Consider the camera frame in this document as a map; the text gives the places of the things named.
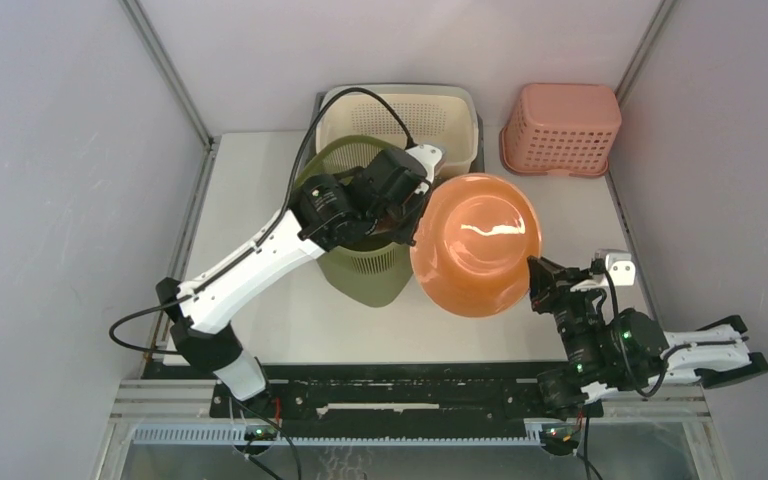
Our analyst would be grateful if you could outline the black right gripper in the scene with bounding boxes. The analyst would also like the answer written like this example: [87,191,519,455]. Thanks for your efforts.
[524,259,603,383]

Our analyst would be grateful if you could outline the green perforated waste bin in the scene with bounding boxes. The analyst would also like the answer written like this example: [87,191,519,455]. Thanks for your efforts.
[295,135,413,308]

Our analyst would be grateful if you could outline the orange plastic bucket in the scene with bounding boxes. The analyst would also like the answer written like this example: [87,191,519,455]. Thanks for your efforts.
[410,173,542,318]

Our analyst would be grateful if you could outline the pink perforated plastic basket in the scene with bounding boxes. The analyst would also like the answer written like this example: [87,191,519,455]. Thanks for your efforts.
[499,83,622,178]

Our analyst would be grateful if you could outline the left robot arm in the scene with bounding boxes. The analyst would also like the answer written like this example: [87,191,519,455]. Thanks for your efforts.
[155,144,444,417]

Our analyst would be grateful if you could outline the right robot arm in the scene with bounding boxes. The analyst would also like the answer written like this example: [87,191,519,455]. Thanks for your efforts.
[528,250,768,419]

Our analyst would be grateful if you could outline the grey plastic storage bin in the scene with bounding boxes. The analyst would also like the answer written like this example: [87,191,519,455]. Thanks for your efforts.
[311,91,489,177]

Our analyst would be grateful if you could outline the cream perforated plastic basket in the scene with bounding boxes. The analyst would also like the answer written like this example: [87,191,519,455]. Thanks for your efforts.
[315,84,480,180]

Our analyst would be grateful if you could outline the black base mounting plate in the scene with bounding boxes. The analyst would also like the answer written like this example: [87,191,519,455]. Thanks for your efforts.
[219,361,603,425]

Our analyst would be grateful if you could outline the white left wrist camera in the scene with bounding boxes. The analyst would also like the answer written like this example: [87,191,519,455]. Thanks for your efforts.
[406,144,445,183]

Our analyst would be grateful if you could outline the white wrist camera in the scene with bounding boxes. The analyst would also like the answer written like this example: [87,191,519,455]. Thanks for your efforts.
[406,144,445,183]
[571,249,637,292]

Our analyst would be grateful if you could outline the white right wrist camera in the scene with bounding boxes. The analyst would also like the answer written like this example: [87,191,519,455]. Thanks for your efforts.
[571,249,637,292]

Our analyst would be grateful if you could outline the left aluminium frame post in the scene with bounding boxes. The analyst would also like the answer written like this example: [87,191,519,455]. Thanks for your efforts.
[118,0,221,359]

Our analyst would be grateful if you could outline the aluminium frame post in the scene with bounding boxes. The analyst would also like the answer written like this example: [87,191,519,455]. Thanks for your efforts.
[118,0,221,359]
[608,1,681,320]

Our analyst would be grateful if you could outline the right aluminium frame post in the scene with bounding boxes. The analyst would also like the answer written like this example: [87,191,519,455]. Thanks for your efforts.
[608,1,681,320]

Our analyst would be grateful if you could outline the aluminium front rail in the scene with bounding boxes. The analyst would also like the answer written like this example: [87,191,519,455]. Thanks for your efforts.
[108,377,713,448]

